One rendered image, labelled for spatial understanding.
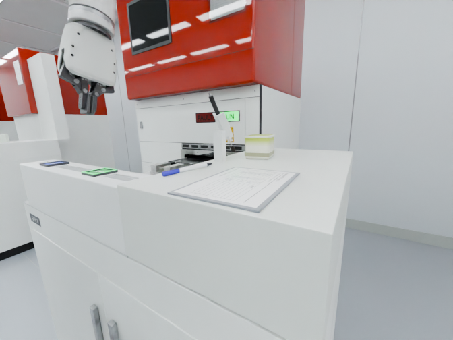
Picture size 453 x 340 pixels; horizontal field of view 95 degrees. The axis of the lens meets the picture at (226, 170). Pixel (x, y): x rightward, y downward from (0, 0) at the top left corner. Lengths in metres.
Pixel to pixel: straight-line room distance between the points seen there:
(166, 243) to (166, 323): 0.16
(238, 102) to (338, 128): 1.52
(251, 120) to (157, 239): 0.67
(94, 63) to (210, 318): 0.53
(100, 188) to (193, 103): 0.72
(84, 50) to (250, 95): 0.59
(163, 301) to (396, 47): 2.33
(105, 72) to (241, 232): 0.46
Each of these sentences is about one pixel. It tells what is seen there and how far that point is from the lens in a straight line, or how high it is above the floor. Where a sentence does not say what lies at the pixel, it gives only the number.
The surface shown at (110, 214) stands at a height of 0.90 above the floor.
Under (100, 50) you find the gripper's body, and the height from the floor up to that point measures 1.23.
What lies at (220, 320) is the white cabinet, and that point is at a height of 0.79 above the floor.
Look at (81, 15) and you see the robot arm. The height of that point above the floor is 1.28.
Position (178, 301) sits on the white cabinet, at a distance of 0.41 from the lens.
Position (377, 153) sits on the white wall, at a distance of 2.33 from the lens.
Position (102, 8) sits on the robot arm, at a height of 1.30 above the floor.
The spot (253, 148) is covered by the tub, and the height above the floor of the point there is 1.00.
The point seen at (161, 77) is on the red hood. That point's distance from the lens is 1.18.
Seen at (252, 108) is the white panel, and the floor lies 1.13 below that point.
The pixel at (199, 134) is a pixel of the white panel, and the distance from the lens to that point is 1.07.
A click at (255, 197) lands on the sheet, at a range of 0.28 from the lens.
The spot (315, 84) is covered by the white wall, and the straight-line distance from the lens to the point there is 2.37.
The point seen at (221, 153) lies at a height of 0.99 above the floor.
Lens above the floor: 1.07
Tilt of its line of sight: 12 degrees down
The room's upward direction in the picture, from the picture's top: 2 degrees counter-clockwise
